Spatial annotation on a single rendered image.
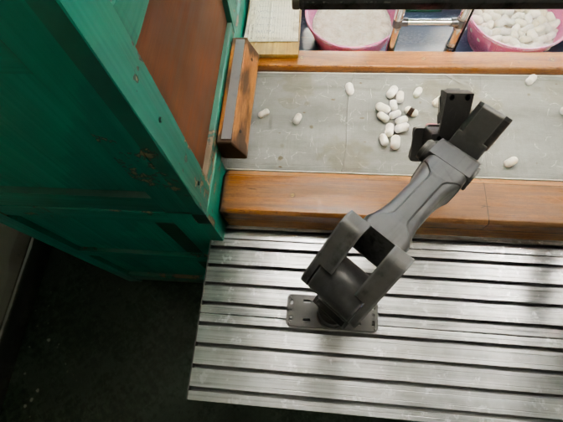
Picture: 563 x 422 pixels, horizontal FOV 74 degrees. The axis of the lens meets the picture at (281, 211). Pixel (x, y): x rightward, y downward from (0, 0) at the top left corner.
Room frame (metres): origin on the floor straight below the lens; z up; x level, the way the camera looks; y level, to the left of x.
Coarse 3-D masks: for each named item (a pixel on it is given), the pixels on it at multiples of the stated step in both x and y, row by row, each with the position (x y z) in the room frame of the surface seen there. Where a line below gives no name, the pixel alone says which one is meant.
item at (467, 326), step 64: (256, 256) 0.25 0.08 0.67; (448, 256) 0.17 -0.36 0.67; (512, 256) 0.15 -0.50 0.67; (256, 320) 0.10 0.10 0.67; (384, 320) 0.06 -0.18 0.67; (448, 320) 0.04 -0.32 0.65; (512, 320) 0.01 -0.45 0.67; (192, 384) -0.01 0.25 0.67; (256, 384) -0.03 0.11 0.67; (320, 384) -0.05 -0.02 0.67; (384, 384) -0.07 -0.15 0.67; (448, 384) -0.09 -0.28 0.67; (512, 384) -0.11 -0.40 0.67
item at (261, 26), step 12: (252, 0) 0.96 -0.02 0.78; (264, 0) 0.95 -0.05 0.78; (276, 0) 0.94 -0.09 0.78; (288, 0) 0.94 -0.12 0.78; (252, 12) 0.91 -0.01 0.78; (264, 12) 0.91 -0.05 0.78; (276, 12) 0.90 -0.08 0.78; (288, 12) 0.89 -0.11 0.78; (252, 24) 0.87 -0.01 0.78; (264, 24) 0.86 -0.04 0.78; (276, 24) 0.85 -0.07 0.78; (288, 24) 0.85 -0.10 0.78; (252, 36) 0.83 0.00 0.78; (264, 36) 0.82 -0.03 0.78; (276, 36) 0.81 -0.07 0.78; (288, 36) 0.80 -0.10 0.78
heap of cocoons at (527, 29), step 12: (480, 12) 0.82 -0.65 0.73; (492, 12) 0.81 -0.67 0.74; (504, 12) 0.80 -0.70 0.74; (516, 12) 0.81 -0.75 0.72; (528, 12) 0.79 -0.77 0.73; (540, 12) 0.78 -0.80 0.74; (480, 24) 0.79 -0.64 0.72; (492, 24) 0.76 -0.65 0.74; (504, 24) 0.76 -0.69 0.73; (516, 24) 0.75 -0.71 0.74; (528, 24) 0.75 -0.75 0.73; (540, 24) 0.73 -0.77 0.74; (552, 24) 0.73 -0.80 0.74; (492, 36) 0.73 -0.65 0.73; (504, 36) 0.71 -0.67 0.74; (516, 36) 0.71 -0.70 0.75; (528, 36) 0.70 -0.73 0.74; (540, 36) 0.69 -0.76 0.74; (552, 36) 0.69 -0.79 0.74
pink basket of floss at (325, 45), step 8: (312, 16) 0.92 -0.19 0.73; (392, 16) 0.86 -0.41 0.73; (312, 32) 0.82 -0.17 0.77; (320, 40) 0.80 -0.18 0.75; (384, 40) 0.75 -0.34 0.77; (320, 48) 0.82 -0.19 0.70; (328, 48) 0.78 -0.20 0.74; (336, 48) 0.76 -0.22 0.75; (344, 48) 0.74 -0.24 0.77; (352, 48) 0.74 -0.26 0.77; (360, 48) 0.73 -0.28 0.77; (368, 48) 0.73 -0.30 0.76; (376, 48) 0.75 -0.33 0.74
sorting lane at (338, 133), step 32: (256, 96) 0.66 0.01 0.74; (288, 96) 0.64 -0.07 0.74; (320, 96) 0.62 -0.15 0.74; (352, 96) 0.61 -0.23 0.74; (384, 96) 0.59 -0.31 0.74; (480, 96) 0.54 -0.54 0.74; (512, 96) 0.53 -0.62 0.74; (544, 96) 0.51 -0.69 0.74; (256, 128) 0.56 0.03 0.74; (288, 128) 0.54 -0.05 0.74; (320, 128) 0.53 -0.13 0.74; (352, 128) 0.51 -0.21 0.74; (384, 128) 0.50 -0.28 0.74; (512, 128) 0.44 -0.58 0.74; (544, 128) 0.42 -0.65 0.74; (256, 160) 0.47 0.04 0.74; (288, 160) 0.45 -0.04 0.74; (320, 160) 0.44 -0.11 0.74; (352, 160) 0.42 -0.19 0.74; (384, 160) 0.41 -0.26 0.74; (480, 160) 0.37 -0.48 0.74; (544, 160) 0.34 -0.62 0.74
